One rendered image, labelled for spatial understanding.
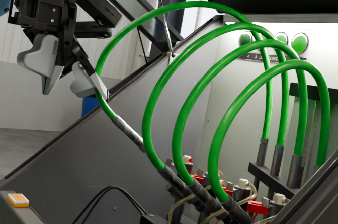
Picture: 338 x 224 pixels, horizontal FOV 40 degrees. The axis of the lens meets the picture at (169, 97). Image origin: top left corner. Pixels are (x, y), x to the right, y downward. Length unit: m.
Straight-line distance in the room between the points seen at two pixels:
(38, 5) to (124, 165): 0.61
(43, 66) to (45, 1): 0.10
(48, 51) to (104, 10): 0.11
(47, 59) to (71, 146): 0.44
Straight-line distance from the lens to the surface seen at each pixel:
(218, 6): 0.98
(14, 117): 7.59
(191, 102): 0.68
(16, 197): 1.02
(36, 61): 0.72
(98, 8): 0.76
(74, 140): 1.13
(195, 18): 7.21
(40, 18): 0.71
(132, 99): 1.18
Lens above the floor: 1.27
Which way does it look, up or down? 3 degrees down
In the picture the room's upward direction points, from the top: 10 degrees clockwise
